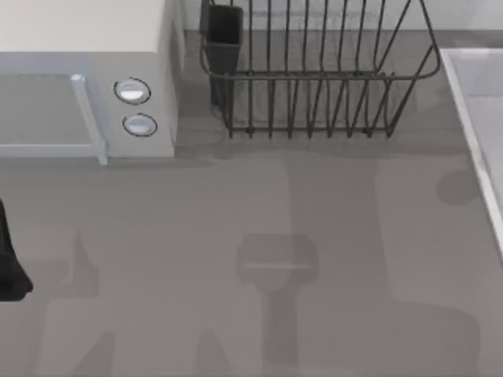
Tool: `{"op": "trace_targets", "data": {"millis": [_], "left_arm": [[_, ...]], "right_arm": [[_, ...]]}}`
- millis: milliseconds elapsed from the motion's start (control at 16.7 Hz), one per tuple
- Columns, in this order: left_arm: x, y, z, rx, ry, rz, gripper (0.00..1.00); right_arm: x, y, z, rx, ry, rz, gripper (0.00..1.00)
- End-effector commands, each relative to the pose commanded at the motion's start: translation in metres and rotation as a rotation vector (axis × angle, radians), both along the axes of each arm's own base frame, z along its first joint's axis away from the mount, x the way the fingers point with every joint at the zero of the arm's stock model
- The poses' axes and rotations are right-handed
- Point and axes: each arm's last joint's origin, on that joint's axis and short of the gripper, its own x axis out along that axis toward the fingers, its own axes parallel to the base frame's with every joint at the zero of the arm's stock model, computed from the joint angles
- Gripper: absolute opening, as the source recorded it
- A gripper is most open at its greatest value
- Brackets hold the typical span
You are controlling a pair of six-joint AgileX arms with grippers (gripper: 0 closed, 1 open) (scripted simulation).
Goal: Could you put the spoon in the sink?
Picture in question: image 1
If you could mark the white sink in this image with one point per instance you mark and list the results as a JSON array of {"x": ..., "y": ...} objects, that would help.
[{"x": 477, "y": 118}]

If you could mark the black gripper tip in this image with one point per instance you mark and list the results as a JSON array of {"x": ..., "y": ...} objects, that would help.
[{"x": 9, "y": 263}]

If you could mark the microwave oven door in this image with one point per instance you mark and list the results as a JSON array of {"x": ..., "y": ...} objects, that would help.
[{"x": 43, "y": 110}]

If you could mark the large round microwave knob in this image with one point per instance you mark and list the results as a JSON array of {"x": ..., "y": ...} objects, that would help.
[{"x": 132, "y": 90}]

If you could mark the small round microwave knob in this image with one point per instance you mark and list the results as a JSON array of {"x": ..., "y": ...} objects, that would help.
[{"x": 139, "y": 125}]

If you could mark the black cutlery holder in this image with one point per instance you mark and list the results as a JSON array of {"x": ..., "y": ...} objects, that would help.
[{"x": 222, "y": 35}]

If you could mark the pale microwave oven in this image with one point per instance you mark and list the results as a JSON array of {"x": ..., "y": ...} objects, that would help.
[{"x": 165, "y": 98}]

